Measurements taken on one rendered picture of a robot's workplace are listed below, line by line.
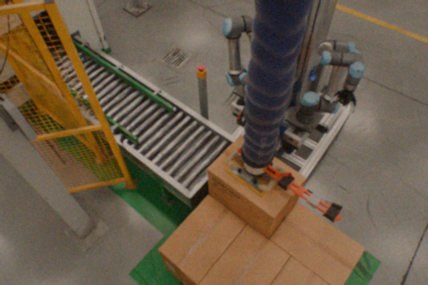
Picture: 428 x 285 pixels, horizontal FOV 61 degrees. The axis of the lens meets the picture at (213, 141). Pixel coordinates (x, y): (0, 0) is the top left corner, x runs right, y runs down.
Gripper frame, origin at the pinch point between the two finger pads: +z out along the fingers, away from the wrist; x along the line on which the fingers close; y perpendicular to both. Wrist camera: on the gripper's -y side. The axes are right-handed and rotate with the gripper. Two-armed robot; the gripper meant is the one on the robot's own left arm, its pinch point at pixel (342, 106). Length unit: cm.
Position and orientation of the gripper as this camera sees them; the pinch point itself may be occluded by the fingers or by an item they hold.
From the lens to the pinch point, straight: 235.0
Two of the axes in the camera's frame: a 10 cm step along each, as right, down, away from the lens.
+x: 8.0, 4.8, -3.5
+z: 0.2, 5.6, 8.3
